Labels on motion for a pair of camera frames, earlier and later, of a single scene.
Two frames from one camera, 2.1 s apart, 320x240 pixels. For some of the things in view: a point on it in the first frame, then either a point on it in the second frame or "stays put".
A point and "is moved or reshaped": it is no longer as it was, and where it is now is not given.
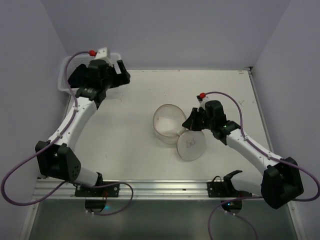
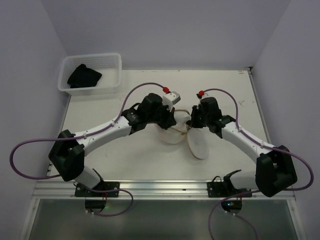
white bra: x=167 y=124 is moved or reshaped
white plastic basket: x=74 y=62 stays put
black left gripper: x=118 y=75 to x=169 y=118
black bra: x=79 y=77 stays put
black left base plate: x=112 y=190 stays put
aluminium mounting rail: x=64 y=189 stays put
